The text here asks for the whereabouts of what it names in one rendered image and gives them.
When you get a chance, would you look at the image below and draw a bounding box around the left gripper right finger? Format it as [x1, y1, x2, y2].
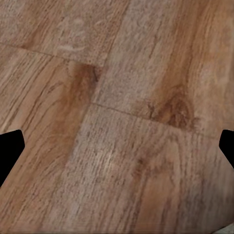
[219, 130, 234, 168]

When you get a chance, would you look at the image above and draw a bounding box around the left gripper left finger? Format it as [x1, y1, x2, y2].
[0, 130, 25, 187]

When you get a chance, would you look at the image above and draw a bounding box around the gym shoe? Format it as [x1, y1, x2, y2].
[211, 222, 234, 234]

